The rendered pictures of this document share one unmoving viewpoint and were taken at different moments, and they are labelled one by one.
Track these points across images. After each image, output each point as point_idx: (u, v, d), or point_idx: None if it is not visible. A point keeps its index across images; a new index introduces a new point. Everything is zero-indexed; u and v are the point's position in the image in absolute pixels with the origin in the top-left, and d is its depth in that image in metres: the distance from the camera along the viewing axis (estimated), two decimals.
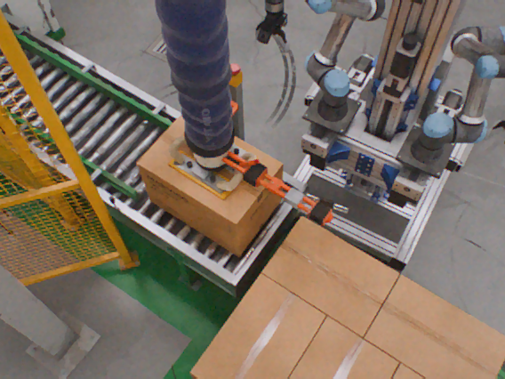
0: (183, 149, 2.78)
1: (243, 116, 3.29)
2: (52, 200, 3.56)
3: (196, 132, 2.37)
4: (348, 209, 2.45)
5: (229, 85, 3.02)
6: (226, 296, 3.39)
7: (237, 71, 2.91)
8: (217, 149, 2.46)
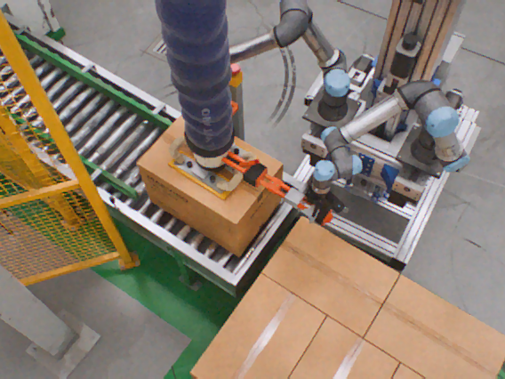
0: (183, 149, 2.78)
1: (243, 116, 3.29)
2: (52, 200, 3.56)
3: (196, 132, 2.37)
4: (348, 209, 2.45)
5: (229, 85, 3.02)
6: (226, 296, 3.39)
7: (237, 71, 2.91)
8: (217, 149, 2.46)
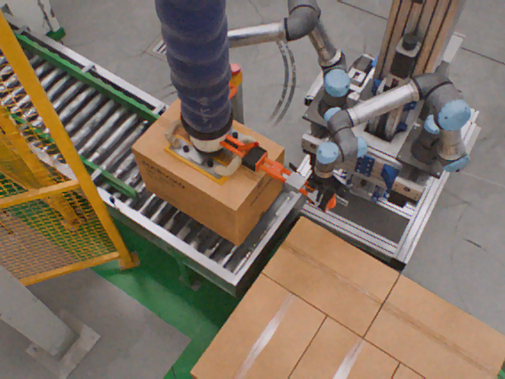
0: (180, 133, 2.67)
1: (243, 116, 3.29)
2: (52, 200, 3.56)
3: (193, 112, 2.25)
4: (347, 202, 2.32)
5: None
6: (226, 296, 3.39)
7: (237, 71, 2.91)
8: (214, 132, 2.35)
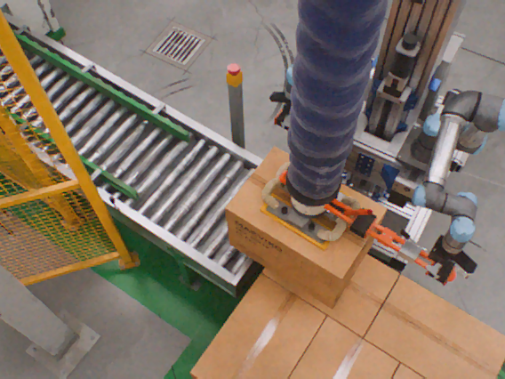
0: (275, 191, 2.52)
1: (243, 116, 3.29)
2: (52, 200, 3.56)
3: (307, 181, 2.11)
4: (469, 275, 2.17)
5: (229, 85, 3.02)
6: (226, 296, 3.39)
7: (237, 71, 2.91)
8: (324, 198, 2.21)
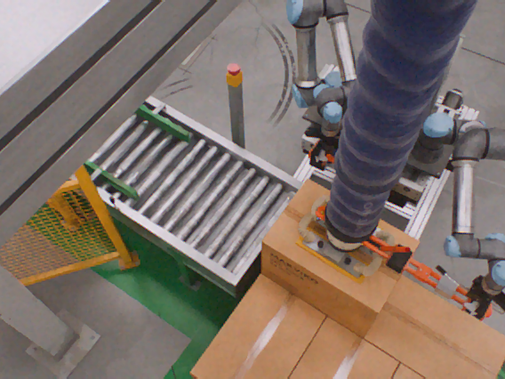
0: (309, 224, 2.58)
1: (243, 116, 3.29)
2: (52, 200, 3.56)
3: (348, 221, 2.17)
4: None
5: (229, 85, 3.02)
6: (226, 296, 3.39)
7: (237, 71, 2.91)
8: (364, 237, 2.27)
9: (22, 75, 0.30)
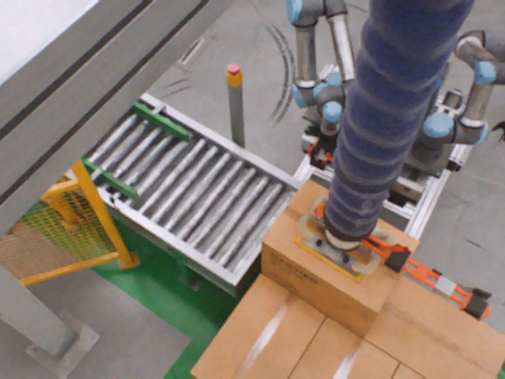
0: (309, 224, 2.59)
1: (243, 116, 3.29)
2: (52, 200, 3.56)
3: (347, 220, 2.17)
4: None
5: (229, 85, 3.02)
6: (226, 296, 3.39)
7: (237, 71, 2.91)
8: (362, 236, 2.27)
9: (15, 70, 0.30)
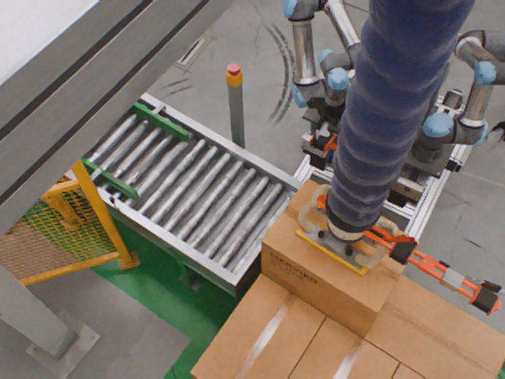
0: None
1: (243, 116, 3.29)
2: (52, 200, 3.56)
3: (350, 208, 2.08)
4: None
5: (229, 85, 3.02)
6: (226, 296, 3.39)
7: (237, 71, 2.91)
8: (366, 225, 2.17)
9: (15, 70, 0.30)
